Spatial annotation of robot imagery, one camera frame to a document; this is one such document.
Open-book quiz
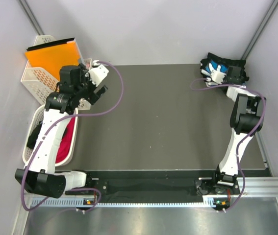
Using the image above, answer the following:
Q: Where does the black t shirt flower print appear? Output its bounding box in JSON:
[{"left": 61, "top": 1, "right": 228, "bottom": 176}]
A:
[{"left": 200, "top": 52, "right": 249, "bottom": 83}]

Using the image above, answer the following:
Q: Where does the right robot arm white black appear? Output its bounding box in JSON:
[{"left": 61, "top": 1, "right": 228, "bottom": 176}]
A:
[{"left": 210, "top": 66, "right": 266, "bottom": 194}]

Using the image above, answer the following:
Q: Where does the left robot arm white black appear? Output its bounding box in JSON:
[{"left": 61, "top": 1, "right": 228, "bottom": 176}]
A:
[{"left": 15, "top": 64, "right": 109, "bottom": 198}]

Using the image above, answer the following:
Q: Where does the folded black t shirt stack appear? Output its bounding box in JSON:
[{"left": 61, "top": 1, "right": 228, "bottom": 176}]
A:
[{"left": 204, "top": 77, "right": 246, "bottom": 94}]

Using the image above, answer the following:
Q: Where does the white perforated file organizer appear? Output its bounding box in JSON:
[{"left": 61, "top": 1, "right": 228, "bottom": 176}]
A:
[{"left": 21, "top": 35, "right": 91, "bottom": 111}]

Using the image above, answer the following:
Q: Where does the orange folder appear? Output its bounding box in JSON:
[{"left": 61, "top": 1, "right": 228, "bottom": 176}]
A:
[{"left": 25, "top": 40, "right": 83, "bottom": 80}]

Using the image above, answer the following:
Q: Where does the red garment in basket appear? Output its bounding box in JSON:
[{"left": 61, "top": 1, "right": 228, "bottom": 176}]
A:
[{"left": 55, "top": 118, "right": 76, "bottom": 164}]

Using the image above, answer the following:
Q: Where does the white oval laundry basket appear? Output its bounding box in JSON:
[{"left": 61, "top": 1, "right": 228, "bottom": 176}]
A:
[{"left": 22, "top": 105, "right": 78, "bottom": 167}]

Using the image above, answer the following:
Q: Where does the black folder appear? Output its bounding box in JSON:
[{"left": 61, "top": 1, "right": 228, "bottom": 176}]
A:
[{"left": 26, "top": 38, "right": 75, "bottom": 51}]

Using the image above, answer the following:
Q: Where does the black garment in basket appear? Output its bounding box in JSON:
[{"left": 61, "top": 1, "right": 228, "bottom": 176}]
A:
[{"left": 26, "top": 121, "right": 43, "bottom": 150}]

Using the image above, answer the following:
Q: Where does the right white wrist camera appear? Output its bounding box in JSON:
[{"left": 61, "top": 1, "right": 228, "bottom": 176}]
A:
[{"left": 201, "top": 69, "right": 226, "bottom": 83}]

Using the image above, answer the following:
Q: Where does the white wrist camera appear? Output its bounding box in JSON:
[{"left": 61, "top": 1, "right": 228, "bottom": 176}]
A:
[
  {"left": 201, "top": 69, "right": 226, "bottom": 83},
  {"left": 89, "top": 60, "right": 109, "bottom": 87}
]

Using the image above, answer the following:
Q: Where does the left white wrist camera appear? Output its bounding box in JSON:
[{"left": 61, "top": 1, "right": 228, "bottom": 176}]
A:
[{"left": 89, "top": 60, "right": 109, "bottom": 87}]

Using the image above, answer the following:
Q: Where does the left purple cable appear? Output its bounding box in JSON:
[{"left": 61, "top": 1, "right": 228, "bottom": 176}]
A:
[{"left": 20, "top": 60, "right": 125, "bottom": 212}]

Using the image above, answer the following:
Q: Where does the purple cable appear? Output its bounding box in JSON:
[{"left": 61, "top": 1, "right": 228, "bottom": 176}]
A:
[
  {"left": 190, "top": 78, "right": 267, "bottom": 213},
  {"left": 20, "top": 60, "right": 125, "bottom": 212}
]

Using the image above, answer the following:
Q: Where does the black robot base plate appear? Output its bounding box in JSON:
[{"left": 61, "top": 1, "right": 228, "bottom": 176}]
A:
[{"left": 86, "top": 170, "right": 215, "bottom": 203}]

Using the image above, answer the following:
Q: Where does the aluminium frame rail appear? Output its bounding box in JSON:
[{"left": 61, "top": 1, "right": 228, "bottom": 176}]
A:
[{"left": 24, "top": 177, "right": 278, "bottom": 211}]

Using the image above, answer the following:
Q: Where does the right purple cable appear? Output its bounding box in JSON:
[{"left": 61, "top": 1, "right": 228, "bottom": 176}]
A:
[{"left": 190, "top": 78, "right": 267, "bottom": 213}]

